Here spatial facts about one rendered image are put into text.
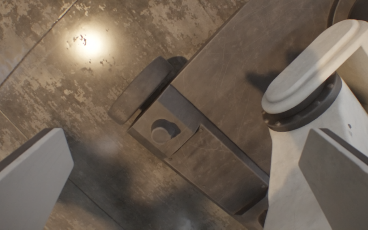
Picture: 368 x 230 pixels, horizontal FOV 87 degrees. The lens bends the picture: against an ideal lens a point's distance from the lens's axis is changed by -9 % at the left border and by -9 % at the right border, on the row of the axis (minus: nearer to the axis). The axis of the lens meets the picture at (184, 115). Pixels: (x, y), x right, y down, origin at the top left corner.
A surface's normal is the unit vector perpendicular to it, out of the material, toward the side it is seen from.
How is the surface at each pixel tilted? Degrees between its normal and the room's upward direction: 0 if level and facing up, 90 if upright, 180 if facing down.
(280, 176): 90
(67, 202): 0
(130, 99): 2
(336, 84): 35
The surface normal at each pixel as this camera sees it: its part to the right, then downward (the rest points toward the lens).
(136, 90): 0.11, 0.12
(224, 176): -0.01, 0.29
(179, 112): 0.48, -0.28
